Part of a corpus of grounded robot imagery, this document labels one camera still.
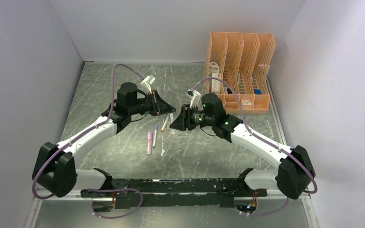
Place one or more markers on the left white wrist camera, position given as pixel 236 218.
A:
pixel 146 84

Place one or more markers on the grey capped orange marker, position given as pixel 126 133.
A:
pixel 165 123

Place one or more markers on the white packaged item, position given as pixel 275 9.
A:
pixel 214 72

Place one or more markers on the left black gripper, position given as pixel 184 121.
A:
pixel 164 108

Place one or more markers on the orange plastic file organizer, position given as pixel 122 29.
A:
pixel 244 60

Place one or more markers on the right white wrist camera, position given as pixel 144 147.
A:
pixel 195 97

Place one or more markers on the lavender capped teal marker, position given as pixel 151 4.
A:
pixel 155 137

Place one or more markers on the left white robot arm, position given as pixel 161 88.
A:
pixel 55 167

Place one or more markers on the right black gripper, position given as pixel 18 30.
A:
pixel 184 122

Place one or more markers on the pink highlighter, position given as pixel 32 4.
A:
pixel 149 143

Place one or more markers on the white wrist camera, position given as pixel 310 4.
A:
pixel 146 84
pixel 195 97

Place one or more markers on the blue round item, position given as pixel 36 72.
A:
pixel 257 92

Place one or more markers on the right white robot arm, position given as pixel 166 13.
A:
pixel 292 168

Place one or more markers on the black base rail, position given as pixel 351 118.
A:
pixel 129 193

